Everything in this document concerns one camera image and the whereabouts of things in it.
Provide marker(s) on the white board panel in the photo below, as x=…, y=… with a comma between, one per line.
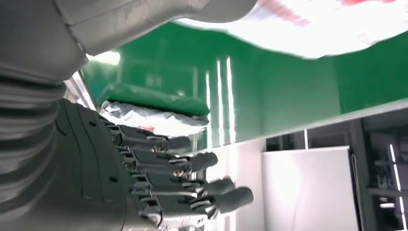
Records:
x=309, y=188

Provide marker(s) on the green conveyor belt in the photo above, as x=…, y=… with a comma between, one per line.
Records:
x=287, y=89

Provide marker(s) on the dark metal rack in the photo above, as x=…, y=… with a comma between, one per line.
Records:
x=382, y=178

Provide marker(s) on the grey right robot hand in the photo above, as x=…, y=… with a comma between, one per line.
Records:
x=95, y=178

